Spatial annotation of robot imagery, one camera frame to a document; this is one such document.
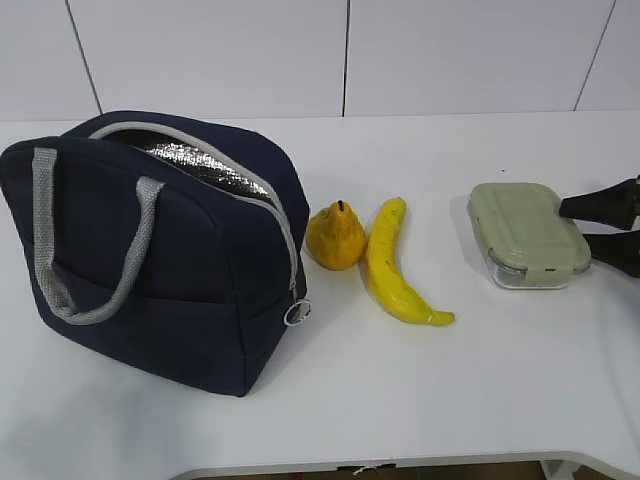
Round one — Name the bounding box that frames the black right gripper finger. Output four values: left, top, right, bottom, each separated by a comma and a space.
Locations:
584, 231, 640, 278
559, 177, 639, 231

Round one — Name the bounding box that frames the green lid glass container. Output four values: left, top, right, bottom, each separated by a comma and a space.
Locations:
468, 182, 591, 290

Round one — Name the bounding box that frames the yellow banana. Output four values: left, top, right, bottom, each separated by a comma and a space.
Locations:
365, 197, 455, 327

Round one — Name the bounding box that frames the yellow pear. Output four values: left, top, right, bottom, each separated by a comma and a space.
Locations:
305, 200, 367, 271

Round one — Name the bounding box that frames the navy insulated lunch bag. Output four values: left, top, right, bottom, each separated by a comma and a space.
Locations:
1, 111, 312, 397

